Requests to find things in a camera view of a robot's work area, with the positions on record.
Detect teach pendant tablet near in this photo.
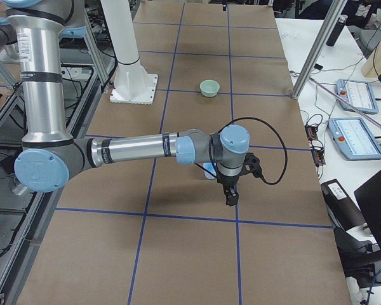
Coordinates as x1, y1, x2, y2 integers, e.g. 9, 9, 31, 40
328, 118, 381, 161

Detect teach pendant tablet far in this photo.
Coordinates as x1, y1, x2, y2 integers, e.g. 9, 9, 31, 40
336, 79, 379, 114

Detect small circuit board upper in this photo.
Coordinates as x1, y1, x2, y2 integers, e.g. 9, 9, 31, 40
305, 125, 318, 140

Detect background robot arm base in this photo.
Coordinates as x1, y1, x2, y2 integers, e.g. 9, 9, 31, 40
0, 17, 20, 62

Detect aluminium frame post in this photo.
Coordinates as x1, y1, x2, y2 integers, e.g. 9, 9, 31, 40
291, 0, 347, 100

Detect white power strip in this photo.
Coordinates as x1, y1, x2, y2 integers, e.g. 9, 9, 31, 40
11, 182, 29, 196

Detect teach pendant tablet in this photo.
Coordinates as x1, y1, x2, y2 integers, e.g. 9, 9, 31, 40
336, 79, 379, 114
328, 118, 381, 161

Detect black monitor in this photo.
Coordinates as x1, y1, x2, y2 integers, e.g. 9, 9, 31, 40
354, 170, 381, 247

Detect silver rod with green tip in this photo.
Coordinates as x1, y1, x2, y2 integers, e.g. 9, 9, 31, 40
309, 78, 381, 146

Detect black water bottle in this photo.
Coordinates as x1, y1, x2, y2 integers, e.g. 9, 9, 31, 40
326, 15, 348, 47

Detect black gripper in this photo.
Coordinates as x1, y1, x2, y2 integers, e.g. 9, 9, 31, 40
217, 172, 239, 206

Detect mint green bowl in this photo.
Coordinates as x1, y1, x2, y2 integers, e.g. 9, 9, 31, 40
199, 79, 220, 98

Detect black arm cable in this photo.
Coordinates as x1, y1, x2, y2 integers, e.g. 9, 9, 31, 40
209, 117, 288, 186

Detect small circuit board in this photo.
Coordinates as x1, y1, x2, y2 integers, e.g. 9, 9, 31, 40
305, 125, 318, 140
311, 149, 326, 167

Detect light blue plastic cup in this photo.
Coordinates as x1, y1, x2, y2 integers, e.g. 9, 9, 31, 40
203, 163, 217, 180

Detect small circuit board lower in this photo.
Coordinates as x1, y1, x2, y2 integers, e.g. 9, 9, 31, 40
311, 149, 326, 167

